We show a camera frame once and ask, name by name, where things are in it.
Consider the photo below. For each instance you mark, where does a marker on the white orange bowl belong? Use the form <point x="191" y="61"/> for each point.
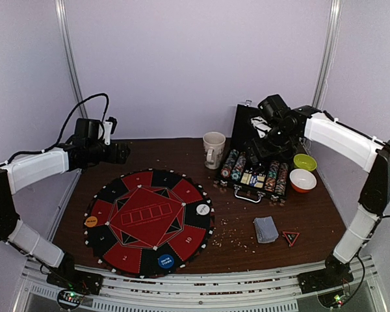
<point x="302" y="180"/>

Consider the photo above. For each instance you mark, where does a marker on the orange big blind button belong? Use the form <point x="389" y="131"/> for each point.
<point x="91" y="221"/>

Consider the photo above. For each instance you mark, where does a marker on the cream ceramic mug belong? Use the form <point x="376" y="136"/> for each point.
<point x="213" y="144"/>

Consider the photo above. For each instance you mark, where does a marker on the poker chip row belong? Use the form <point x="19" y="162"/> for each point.
<point x="238" y="168"/>
<point x="272" y="175"/>
<point x="229" y="163"/>
<point x="281" y="181"/>

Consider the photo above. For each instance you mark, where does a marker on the green plastic bowl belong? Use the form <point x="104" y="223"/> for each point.
<point x="304" y="161"/>

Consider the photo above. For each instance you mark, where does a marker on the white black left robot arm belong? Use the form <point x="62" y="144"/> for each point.
<point x="25" y="180"/>

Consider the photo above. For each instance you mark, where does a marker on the grey playing card deck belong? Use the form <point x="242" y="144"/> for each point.
<point x="266" y="231"/>

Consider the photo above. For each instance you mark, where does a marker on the round red black poker mat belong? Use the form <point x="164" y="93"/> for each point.
<point x="145" y="214"/>

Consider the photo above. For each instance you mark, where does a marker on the right aluminium frame post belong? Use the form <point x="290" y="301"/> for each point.
<point x="328" y="55"/>

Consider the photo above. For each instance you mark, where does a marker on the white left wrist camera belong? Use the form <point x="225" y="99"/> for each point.
<point x="106" y="129"/>

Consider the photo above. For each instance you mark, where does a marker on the black poker chip case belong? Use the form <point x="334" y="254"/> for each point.
<point x="240" y="133"/>

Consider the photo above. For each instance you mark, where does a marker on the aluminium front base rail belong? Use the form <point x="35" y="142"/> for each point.
<point x="275" y="289"/>

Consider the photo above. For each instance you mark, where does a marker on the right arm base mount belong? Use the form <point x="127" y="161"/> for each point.
<point x="326" y="278"/>

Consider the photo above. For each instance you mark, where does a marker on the white dealer button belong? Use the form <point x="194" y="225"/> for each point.
<point x="203" y="209"/>

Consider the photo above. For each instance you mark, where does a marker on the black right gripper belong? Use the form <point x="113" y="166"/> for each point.
<point x="258" y="151"/>

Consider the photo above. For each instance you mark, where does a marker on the blue small blind button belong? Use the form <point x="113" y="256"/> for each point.
<point x="166" y="261"/>

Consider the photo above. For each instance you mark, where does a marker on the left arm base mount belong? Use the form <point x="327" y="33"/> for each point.
<point x="68" y="277"/>

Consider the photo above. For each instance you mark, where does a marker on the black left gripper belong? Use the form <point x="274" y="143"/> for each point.
<point x="122" y="156"/>

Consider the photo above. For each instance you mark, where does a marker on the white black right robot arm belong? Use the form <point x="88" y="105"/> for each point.
<point x="282" y="128"/>

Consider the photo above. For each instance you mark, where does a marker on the aluminium corner frame post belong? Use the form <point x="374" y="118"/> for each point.
<point x="67" y="45"/>

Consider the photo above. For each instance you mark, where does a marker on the black red triangular token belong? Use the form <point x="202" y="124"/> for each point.
<point x="290" y="237"/>

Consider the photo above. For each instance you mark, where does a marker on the blue card box in case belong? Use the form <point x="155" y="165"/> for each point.
<point x="257" y="180"/>

